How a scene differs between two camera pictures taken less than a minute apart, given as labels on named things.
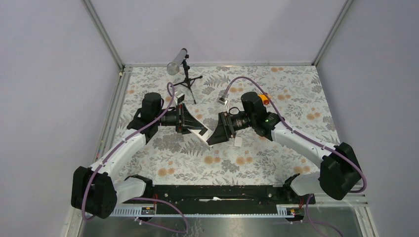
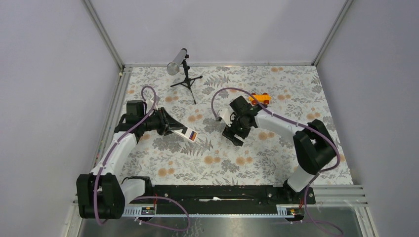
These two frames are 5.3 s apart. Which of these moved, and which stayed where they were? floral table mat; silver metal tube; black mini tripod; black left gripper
Moved: black left gripper
Stayed: floral table mat; silver metal tube; black mini tripod
